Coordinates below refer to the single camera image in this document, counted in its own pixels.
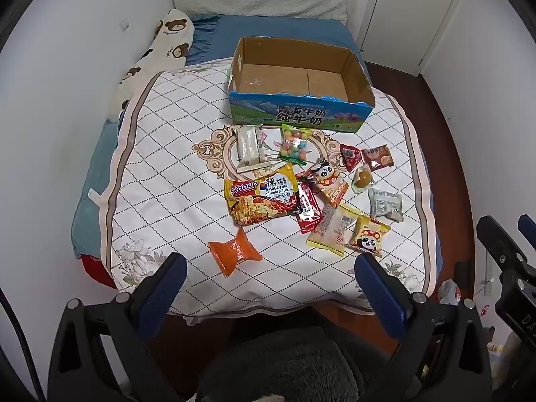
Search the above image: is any yellow instant noodle packet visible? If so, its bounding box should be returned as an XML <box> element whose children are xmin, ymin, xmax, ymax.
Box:
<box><xmin>223</xmin><ymin>164</ymin><xmax>303</xmax><ymax>227</ymax></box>

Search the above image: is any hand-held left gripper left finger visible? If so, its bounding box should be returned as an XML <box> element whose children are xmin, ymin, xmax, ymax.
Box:
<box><xmin>48</xmin><ymin>252</ymin><xmax>188</xmax><ymax>402</ymax></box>

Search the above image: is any grey fuzzy cloth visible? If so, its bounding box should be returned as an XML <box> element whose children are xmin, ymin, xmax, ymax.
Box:
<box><xmin>196</xmin><ymin>327</ymin><xmax>366</xmax><ymax>402</ymax></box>

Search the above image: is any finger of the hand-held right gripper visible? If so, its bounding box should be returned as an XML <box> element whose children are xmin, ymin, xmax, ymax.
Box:
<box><xmin>518</xmin><ymin>214</ymin><xmax>536</xmax><ymax>241</ymax></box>
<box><xmin>476</xmin><ymin>215</ymin><xmax>529</xmax><ymax>279</ymax></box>

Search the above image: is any red packet with white label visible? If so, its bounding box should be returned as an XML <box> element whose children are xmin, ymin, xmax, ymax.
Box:
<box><xmin>295</xmin><ymin>182</ymin><xmax>324</xmax><ymax>235</ymax></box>

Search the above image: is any clear egg yolk pastry packet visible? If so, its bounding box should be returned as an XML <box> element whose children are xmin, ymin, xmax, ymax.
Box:
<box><xmin>351</xmin><ymin>164</ymin><xmax>376</xmax><ymax>194</ymax></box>

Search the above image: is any black cable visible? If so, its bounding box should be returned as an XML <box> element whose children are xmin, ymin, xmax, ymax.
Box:
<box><xmin>0</xmin><ymin>289</ymin><xmax>47</xmax><ymax>402</ymax></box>

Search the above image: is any brown biscuit packet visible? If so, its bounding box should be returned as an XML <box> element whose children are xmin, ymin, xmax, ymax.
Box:
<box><xmin>361</xmin><ymin>145</ymin><xmax>395</xmax><ymax>172</ymax></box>

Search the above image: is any teal fleece blanket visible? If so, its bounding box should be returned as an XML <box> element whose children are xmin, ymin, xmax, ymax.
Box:
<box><xmin>72</xmin><ymin>119</ymin><xmax>127</xmax><ymax>260</ymax></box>

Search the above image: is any beige cake packet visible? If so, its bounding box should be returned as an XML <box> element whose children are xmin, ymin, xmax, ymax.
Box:
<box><xmin>306</xmin><ymin>204</ymin><xmax>360</xmax><ymax>256</ymax></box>

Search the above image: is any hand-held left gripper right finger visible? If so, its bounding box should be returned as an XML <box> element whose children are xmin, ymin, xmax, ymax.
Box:
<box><xmin>354</xmin><ymin>252</ymin><xmax>492</xmax><ymax>402</ymax></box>

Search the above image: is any yellow panda snack packet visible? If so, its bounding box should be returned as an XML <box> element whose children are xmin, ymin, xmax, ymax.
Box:
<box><xmin>348</xmin><ymin>215</ymin><xmax>391</xmax><ymax>258</ymax></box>

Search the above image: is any white quilted blanket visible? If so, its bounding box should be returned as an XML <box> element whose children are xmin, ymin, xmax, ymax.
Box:
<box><xmin>103</xmin><ymin>67</ymin><xmax>436</xmax><ymax>317</ymax></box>

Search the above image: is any white wafer packet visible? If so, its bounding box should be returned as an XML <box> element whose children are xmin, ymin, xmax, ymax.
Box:
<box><xmin>233</xmin><ymin>126</ymin><xmax>269</xmax><ymax>172</ymax></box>

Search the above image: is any bear print pillow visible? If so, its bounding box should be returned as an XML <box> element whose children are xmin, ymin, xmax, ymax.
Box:
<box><xmin>107</xmin><ymin>8</ymin><xmax>196</xmax><ymax>120</ymax></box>

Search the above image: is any white door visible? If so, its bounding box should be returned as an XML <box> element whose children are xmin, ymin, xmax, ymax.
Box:
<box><xmin>359</xmin><ymin>0</ymin><xmax>470</xmax><ymax>77</ymax></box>

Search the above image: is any colourful candy ball bag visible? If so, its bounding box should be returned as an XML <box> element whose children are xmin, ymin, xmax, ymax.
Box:
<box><xmin>277</xmin><ymin>123</ymin><xmax>315</xmax><ymax>165</ymax></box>

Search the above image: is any orange panda snack packet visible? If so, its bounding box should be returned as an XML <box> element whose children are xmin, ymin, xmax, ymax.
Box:
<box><xmin>310</xmin><ymin>159</ymin><xmax>350</xmax><ymax>209</ymax></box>

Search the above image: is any cardboard box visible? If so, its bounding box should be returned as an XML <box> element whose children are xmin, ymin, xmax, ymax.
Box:
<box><xmin>228</xmin><ymin>36</ymin><xmax>376</xmax><ymax>134</ymax></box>

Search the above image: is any white plastic bag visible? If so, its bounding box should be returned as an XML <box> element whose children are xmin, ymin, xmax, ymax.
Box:
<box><xmin>438</xmin><ymin>278</ymin><xmax>464</xmax><ymax>306</ymax></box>

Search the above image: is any small red snack packet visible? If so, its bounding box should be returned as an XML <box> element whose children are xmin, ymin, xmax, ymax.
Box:
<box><xmin>339</xmin><ymin>144</ymin><xmax>363</xmax><ymax>172</ymax></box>

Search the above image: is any red cloth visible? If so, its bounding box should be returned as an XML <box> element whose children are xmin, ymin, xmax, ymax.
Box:
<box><xmin>80</xmin><ymin>255</ymin><xmax>119</xmax><ymax>290</ymax></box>

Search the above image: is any grey white snack packet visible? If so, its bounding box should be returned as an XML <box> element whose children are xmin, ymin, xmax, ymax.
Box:
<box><xmin>367</xmin><ymin>188</ymin><xmax>404</xmax><ymax>222</ymax></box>

